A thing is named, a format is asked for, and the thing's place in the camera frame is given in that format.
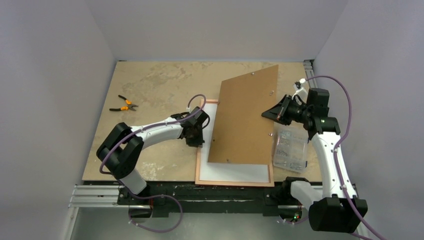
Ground pink picture frame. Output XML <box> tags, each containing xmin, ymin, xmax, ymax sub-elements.
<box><xmin>194</xmin><ymin>98</ymin><xmax>275</xmax><ymax>188</ymax></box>

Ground sunset landscape photo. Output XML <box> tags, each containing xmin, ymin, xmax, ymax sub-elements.
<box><xmin>198</xmin><ymin>103</ymin><xmax>270</xmax><ymax>184</ymax></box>

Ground brown backing board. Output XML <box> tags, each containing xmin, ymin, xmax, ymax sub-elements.
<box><xmin>208</xmin><ymin>65</ymin><xmax>279</xmax><ymax>165</ymax></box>

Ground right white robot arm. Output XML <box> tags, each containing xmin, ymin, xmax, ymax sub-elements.
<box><xmin>261</xmin><ymin>88</ymin><xmax>368</xmax><ymax>234</ymax></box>

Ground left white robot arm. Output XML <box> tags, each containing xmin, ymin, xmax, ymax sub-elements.
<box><xmin>96</xmin><ymin>107</ymin><xmax>210</xmax><ymax>205</ymax></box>

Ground clear plastic screw box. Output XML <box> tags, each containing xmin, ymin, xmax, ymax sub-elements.
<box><xmin>272</xmin><ymin>125</ymin><xmax>309</xmax><ymax>173</ymax></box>

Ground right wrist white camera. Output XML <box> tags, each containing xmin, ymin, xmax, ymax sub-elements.
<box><xmin>292</xmin><ymin>78</ymin><xmax>308</xmax><ymax>100</ymax></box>

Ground orange handled pliers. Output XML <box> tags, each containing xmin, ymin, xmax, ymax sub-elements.
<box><xmin>109</xmin><ymin>94</ymin><xmax>139</xmax><ymax>113</ymax></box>

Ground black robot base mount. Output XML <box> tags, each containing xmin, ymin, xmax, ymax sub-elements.
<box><xmin>117</xmin><ymin>181</ymin><xmax>307</xmax><ymax>222</ymax></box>

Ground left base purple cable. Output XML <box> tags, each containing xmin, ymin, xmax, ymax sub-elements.
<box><xmin>124</xmin><ymin>193</ymin><xmax>184</xmax><ymax>234</ymax></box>

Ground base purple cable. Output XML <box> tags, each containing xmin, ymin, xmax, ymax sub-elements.
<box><xmin>124</xmin><ymin>193</ymin><xmax>184</xmax><ymax>234</ymax></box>
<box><xmin>279</xmin><ymin>202</ymin><xmax>318</xmax><ymax>226</ymax></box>

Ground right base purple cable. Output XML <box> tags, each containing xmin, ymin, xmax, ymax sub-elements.
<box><xmin>279</xmin><ymin>202</ymin><xmax>318</xmax><ymax>226</ymax></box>

